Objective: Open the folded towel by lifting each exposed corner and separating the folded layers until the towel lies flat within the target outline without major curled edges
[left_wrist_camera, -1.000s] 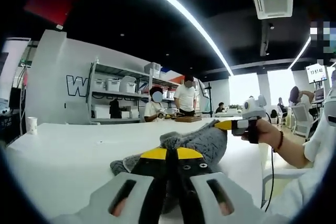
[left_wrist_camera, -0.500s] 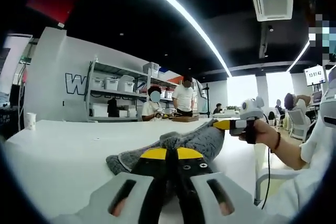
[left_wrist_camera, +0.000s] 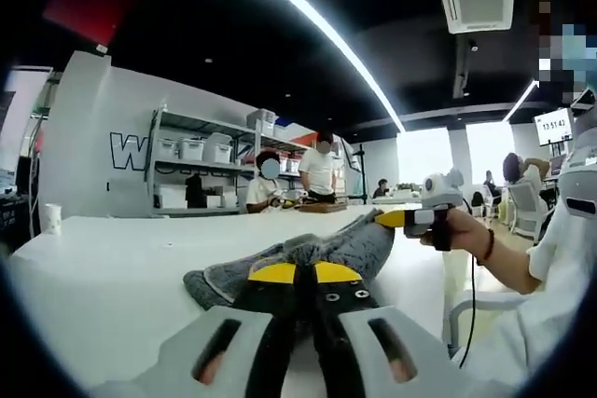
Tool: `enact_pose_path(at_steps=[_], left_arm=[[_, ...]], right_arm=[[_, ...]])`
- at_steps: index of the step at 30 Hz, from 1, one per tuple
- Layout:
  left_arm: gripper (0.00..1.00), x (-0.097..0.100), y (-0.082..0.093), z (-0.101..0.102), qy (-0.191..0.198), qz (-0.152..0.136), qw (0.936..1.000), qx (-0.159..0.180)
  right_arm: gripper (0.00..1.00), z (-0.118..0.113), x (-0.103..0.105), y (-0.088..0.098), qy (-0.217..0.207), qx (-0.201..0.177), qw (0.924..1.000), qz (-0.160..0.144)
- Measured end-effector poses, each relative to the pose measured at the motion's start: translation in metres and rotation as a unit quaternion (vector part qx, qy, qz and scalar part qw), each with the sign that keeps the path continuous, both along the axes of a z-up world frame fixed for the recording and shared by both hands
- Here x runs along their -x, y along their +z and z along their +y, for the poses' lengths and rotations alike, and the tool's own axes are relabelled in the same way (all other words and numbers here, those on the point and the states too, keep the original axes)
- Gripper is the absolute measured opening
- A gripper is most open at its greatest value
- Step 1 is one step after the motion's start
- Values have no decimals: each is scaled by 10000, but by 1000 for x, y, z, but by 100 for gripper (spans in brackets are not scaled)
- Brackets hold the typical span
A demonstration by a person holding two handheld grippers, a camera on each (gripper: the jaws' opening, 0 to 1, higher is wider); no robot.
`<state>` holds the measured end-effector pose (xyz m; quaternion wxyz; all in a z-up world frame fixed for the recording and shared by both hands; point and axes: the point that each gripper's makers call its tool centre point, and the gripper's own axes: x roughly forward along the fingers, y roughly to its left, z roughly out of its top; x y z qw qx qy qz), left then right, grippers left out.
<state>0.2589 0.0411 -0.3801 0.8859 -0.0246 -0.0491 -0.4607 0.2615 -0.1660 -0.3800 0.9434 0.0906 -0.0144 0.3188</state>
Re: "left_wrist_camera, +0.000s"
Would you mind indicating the white grey chest device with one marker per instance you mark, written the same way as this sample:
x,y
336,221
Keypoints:
x,y
573,183

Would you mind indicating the person's right hand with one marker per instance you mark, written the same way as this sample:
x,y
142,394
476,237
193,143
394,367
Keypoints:
x,y
466,235

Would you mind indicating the white paper cup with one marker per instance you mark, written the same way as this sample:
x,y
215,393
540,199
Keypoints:
x,y
53,218

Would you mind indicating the white domed-lid storage bin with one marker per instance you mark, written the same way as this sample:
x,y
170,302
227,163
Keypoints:
x,y
217,150

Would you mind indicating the long ceiling light strip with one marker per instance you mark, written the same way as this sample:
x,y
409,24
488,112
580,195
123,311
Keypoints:
x,y
326,30

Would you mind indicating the black bag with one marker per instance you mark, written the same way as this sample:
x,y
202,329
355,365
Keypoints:
x,y
195,193

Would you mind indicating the red hanging monitor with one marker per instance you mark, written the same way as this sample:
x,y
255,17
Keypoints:
x,y
88,6

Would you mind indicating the wooden tray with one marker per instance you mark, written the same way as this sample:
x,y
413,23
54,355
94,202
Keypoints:
x,y
322,207

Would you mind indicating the wall clock screen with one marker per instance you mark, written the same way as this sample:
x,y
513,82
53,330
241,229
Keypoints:
x,y
553,127

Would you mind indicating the grey towel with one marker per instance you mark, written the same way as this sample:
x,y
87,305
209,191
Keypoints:
x,y
354,244

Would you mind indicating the white box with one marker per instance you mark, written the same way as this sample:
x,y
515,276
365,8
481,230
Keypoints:
x,y
171,197

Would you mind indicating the black tripod stand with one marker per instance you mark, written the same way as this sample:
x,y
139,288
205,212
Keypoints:
x,y
360,174

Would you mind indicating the white office chair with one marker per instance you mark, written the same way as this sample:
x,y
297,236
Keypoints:
x,y
527,211

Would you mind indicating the tall white storage bin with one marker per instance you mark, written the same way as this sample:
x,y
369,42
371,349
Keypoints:
x,y
261,123

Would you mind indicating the grey metal shelf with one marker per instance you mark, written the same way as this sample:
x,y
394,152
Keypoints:
x,y
196,167

